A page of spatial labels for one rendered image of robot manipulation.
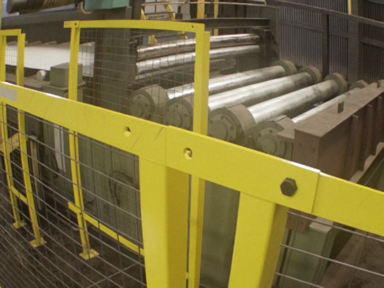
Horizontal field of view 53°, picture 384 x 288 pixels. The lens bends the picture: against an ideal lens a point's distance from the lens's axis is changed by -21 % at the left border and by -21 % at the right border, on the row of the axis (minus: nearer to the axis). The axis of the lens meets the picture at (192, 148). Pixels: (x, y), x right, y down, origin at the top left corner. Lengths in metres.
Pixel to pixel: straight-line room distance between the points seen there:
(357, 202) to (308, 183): 0.07
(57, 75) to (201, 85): 2.03
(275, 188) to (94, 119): 0.31
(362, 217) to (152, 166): 0.31
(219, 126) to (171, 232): 2.13
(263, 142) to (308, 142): 0.39
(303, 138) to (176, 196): 1.73
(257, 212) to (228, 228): 2.40
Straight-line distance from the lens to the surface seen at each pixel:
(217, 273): 3.20
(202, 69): 2.15
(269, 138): 2.60
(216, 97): 3.23
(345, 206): 0.48
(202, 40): 2.13
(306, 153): 2.35
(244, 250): 0.57
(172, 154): 0.58
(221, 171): 0.54
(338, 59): 11.93
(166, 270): 0.69
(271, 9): 4.99
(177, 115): 2.95
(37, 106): 0.85
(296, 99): 3.52
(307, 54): 12.31
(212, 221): 3.00
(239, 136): 2.75
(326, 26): 5.21
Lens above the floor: 2.04
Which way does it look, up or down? 21 degrees down
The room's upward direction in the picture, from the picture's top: 2 degrees clockwise
